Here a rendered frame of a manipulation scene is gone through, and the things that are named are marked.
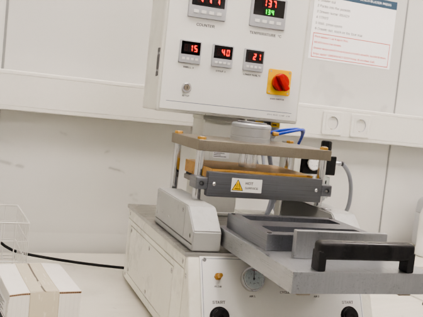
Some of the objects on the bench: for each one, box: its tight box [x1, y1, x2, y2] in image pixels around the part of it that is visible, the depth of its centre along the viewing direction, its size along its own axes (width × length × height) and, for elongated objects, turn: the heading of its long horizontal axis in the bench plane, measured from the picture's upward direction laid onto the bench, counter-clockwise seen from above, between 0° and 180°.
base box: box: [123, 209, 373, 317], centre depth 132 cm, size 54×38×17 cm
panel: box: [199, 256, 364, 317], centre depth 109 cm, size 2×30×19 cm
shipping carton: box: [0, 263, 82, 317], centre depth 116 cm, size 19×13×9 cm
